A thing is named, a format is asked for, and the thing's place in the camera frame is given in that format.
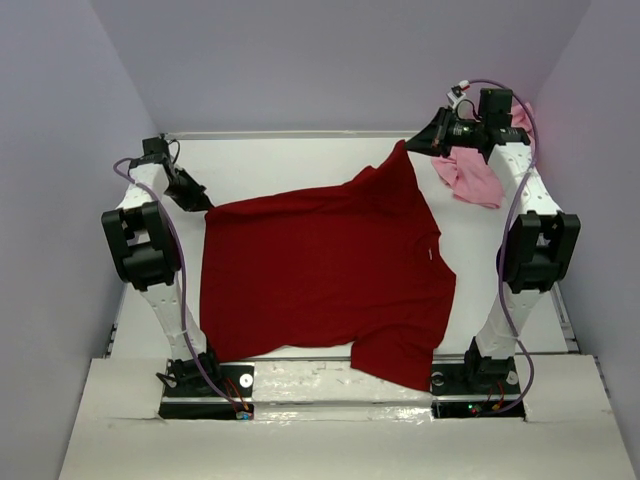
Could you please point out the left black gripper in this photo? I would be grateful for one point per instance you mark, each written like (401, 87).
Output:
(196, 200)

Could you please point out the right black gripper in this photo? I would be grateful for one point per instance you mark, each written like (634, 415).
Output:
(434, 138)

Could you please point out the red t shirt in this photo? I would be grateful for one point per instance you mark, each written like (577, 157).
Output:
(356, 264)

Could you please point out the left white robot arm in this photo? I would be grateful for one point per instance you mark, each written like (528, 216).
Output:
(148, 255)

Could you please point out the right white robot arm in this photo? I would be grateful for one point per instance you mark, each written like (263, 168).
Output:
(537, 243)

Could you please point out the pink t shirt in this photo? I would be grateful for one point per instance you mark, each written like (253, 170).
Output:
(466, 174)

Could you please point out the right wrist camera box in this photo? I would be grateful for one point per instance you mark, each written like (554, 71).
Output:
(457, 93)

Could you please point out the metal rail at front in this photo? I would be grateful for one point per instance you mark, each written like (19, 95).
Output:
(301, 355)

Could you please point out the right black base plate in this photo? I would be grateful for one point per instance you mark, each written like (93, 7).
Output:
(459, 393)

